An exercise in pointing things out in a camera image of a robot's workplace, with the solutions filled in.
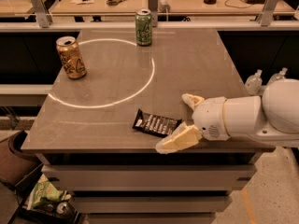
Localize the gold soda can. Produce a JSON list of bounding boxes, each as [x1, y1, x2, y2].
[[56, 36, 87, 79]]

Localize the brown round bin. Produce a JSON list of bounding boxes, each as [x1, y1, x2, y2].
[[0, 131, 41, 190]]

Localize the black cable on desk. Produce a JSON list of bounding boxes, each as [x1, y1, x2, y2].
[[224, 0, 253, 9]]

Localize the green chip bag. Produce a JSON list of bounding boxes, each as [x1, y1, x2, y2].
[[27, 175, 71, 210]]

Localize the grey drawer cabinet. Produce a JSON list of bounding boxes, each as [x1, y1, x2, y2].
[[43, 150, 256, 224]]

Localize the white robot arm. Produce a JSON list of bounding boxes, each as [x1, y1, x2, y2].
[[155, 78, 299, 154]]

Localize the white power strip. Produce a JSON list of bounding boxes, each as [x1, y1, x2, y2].
[[158, 0, 170, 13]]

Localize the green soda can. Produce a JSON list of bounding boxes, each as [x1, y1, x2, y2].
[[135, 8, 152, 46]]

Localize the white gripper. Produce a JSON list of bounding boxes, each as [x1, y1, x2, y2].
[[155, 93, 230, 154]]

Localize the clear sanitizer bottle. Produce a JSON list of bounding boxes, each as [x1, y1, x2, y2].
[[267, 67, 288, 85], [245, 69, 263, 95]]

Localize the black rxbar chocolate bar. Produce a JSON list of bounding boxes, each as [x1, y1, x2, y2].
[[133, 109, 182, 137]]

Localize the scissors on back desk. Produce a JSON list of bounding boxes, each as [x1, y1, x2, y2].
[[107, 0, 127, 7]]

